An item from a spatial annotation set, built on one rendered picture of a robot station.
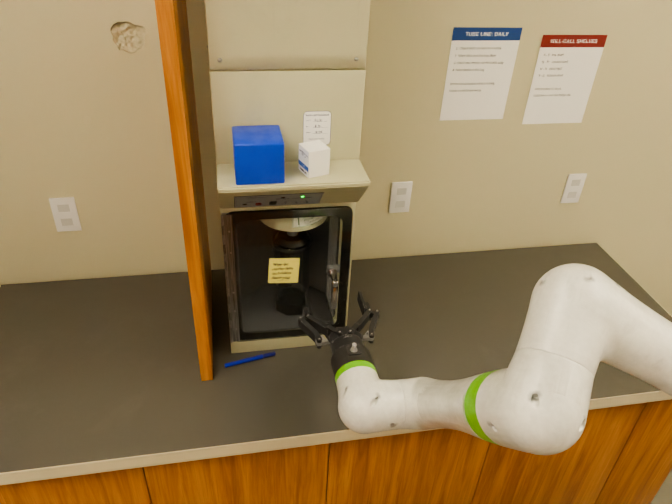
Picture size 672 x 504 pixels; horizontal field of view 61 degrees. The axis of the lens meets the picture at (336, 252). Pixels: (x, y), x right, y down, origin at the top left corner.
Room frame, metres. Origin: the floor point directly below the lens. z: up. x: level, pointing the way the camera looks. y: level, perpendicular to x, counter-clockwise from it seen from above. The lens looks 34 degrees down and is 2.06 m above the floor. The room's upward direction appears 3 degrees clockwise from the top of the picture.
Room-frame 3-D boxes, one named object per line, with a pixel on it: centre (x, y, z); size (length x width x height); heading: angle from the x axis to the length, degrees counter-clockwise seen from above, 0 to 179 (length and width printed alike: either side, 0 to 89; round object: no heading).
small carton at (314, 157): (1.12, 0.06, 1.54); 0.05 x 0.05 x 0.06; 30
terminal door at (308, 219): (1.16, 0.11, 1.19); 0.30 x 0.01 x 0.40; 102
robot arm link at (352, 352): (0.91, -0.05, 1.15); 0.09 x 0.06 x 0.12; 102
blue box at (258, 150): (1.10, 0.17, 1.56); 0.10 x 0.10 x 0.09; 12
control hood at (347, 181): (1.11, 0.10, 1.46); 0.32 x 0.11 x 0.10; 102
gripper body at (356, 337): (0.98, -0.04, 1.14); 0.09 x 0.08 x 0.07; 12
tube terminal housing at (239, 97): (1.29, 0.14, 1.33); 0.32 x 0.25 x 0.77; 102
